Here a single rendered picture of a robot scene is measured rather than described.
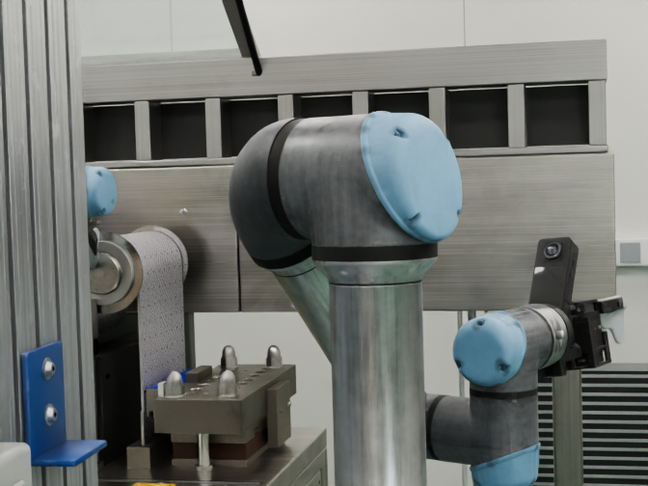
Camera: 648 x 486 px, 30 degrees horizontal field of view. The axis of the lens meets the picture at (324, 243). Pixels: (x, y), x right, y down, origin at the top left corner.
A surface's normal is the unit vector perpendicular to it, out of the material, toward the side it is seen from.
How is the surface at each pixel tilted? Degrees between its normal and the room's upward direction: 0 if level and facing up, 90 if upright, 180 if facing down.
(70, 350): 90
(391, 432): 90
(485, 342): 90
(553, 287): 59
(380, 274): 135
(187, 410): 90
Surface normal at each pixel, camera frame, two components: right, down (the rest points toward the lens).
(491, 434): -0.51, 0.06
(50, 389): 0.99, -0.02
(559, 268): -0.53, -0.47
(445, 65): -0.22, 0.06
